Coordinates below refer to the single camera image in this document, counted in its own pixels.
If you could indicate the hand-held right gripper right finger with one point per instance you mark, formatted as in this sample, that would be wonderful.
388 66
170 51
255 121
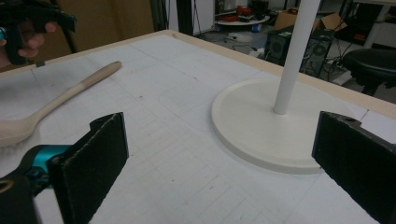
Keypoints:
351 155

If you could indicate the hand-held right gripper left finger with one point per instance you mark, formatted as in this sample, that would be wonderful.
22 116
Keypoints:
90 161

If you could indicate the wooden spoon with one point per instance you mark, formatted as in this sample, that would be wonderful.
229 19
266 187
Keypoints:
62 96

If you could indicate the small black clip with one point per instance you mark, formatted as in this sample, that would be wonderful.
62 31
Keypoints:
40 63

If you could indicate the black round stool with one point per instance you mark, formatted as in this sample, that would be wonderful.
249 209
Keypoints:
370 67

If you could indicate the white round-base pole stand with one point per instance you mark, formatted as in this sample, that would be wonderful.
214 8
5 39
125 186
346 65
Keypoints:
264 124

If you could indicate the black computer tower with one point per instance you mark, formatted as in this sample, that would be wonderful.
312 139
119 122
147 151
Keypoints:
278 46
316 54

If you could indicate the white table leg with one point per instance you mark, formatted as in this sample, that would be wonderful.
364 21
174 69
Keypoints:
378 29

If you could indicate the open cardboard box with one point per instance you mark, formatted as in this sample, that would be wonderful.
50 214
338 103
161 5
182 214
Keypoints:
327 21

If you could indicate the white round platform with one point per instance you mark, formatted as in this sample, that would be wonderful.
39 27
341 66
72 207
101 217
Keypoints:
243 21

